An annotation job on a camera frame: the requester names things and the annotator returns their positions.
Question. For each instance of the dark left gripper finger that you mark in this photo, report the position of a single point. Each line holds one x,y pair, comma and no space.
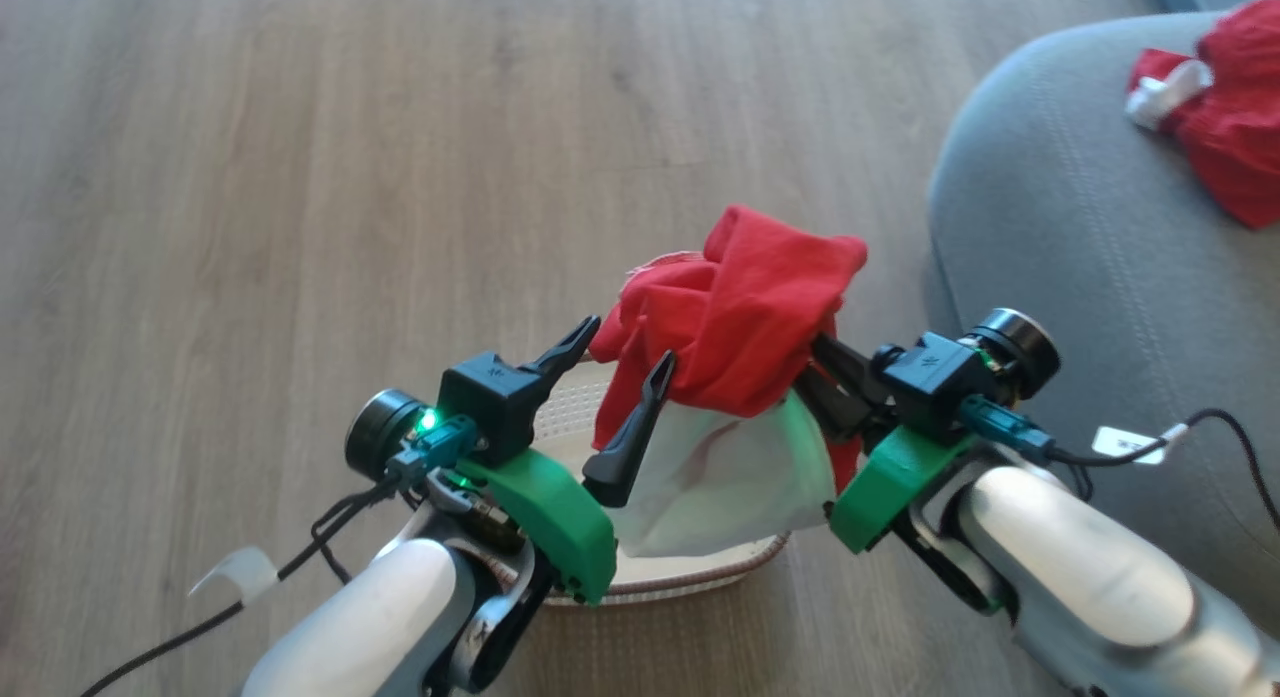
630,437
570,345

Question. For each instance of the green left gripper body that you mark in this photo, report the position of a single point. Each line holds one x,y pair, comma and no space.
550,517

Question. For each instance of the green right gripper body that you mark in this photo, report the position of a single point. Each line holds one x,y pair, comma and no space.
895,482

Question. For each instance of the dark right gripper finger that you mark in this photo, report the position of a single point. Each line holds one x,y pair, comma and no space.
845,362
830,412

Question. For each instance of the red garment with white label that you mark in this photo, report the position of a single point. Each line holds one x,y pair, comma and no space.
1235,127

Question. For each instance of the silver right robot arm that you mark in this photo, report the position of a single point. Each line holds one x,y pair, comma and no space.
1080,567

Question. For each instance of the white perforated plastic laundry basket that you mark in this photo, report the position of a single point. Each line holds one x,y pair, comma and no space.
680,572

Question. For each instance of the grey fabric sofa seat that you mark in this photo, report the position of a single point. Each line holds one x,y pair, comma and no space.
1080,257

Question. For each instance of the black right wrist cylinder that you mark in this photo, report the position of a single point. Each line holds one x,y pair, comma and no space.
1020,349

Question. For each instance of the black wrist cylinder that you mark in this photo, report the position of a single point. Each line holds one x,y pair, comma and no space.
1020,349
380,435

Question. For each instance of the black left wrist cylinder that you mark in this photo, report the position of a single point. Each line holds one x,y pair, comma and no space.
380,435

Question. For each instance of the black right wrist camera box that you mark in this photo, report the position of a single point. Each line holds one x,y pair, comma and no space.
935,382

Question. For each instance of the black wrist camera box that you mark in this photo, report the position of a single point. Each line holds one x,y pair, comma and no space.
935,382
492,402

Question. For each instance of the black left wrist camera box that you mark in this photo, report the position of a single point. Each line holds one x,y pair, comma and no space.
492,402

